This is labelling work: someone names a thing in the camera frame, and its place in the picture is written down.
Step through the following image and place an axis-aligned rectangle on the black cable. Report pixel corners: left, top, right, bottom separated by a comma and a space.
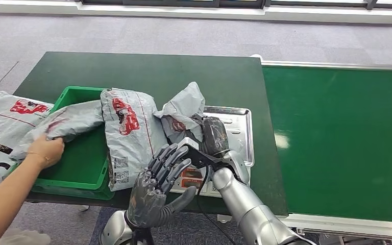
195, 165, 237, 245

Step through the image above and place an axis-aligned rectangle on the green conveyor belt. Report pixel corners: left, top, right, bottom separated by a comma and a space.
252, 54, 392, 245

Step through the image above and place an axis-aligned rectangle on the white window sill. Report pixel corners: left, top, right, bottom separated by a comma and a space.
0, 0, 392, 25

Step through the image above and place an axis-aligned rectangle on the thin gold bracelet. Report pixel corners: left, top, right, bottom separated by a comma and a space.
26, 151, 51, 162

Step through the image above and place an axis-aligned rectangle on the grey package red logo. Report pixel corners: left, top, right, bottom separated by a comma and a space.
0, 90, 55, 153

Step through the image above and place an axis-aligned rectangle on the pale plastic bag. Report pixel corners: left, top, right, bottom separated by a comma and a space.
0, 229, 52, 245

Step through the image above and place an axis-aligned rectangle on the weighing scale with metal tray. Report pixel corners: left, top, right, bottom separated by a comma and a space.
168, 106, 255, 199

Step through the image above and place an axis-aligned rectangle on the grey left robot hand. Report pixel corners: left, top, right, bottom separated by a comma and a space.
126, 143, 198, 229

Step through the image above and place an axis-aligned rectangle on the grey package with QR codes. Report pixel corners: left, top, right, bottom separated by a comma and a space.
100, 88, 168, 192

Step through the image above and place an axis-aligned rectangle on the grey package red print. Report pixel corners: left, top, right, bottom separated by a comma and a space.
154, 82, 206, 144

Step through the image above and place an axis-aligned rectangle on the green plastic basket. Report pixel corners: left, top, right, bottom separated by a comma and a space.
32, 86, 115, 201

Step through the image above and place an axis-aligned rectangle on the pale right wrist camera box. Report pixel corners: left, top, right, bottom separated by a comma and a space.
177, 137, 224, 169

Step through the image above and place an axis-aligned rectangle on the person's hand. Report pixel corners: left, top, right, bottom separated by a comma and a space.
27, 133, 65, 170

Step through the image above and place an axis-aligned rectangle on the plain grey soft package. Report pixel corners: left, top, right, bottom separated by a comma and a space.
9, 100, 105, 161

